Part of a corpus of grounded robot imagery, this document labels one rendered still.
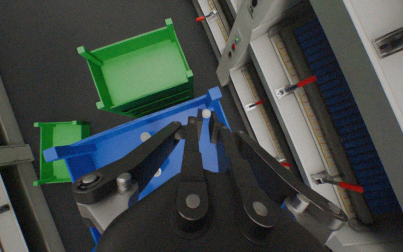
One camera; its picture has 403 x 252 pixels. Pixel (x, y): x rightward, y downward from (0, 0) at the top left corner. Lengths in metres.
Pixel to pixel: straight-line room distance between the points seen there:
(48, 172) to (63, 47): 0.69
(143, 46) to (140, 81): 0.13
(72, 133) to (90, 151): 0.61
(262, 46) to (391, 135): 0.32
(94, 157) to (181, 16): 0.87
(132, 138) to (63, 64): 0.83
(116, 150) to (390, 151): 0.49
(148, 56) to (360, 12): 0.51
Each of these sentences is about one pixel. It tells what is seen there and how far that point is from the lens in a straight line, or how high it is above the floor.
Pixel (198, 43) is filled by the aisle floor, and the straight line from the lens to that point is 0.86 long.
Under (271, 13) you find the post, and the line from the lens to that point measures 0.41.
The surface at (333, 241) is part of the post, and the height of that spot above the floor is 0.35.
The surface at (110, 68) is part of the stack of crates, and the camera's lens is 0.57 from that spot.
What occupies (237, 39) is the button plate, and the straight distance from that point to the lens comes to 0.50.
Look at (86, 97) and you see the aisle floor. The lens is 0.92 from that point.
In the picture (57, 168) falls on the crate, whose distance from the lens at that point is 1.01.
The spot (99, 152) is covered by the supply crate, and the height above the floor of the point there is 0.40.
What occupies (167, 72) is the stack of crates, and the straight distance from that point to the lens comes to 0.49.
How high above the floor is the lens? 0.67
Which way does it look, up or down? 85 degrees down
